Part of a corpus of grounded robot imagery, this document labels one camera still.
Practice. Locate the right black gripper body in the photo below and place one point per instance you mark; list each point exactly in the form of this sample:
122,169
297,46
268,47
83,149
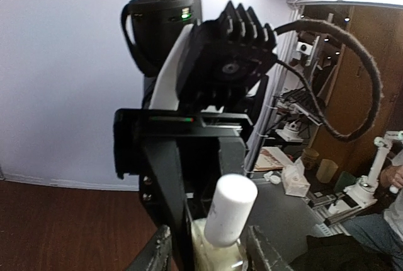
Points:
210,145

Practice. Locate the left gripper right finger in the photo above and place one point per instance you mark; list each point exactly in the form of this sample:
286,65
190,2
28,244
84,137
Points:
261,254

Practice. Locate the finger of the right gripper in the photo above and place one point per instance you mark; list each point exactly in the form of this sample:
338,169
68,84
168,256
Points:
167,185

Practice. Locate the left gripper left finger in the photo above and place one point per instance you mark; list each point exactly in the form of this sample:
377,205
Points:
156,255

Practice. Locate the white nail polish bottle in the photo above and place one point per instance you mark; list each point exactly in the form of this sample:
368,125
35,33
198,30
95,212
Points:
210,258

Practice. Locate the white nail polish cap brush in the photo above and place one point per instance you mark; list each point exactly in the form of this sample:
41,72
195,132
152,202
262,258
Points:
233,199

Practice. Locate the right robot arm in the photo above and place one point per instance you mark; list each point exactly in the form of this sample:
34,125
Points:
150,29

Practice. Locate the white tissue box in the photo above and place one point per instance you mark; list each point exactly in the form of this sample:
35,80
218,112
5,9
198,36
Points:
293,179

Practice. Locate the beige plastic cup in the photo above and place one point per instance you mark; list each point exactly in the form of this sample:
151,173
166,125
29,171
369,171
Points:
326,170

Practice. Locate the seated person in jeans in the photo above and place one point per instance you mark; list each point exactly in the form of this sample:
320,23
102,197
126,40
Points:
383,232

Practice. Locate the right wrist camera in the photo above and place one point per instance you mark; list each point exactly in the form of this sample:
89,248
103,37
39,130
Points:
216,62

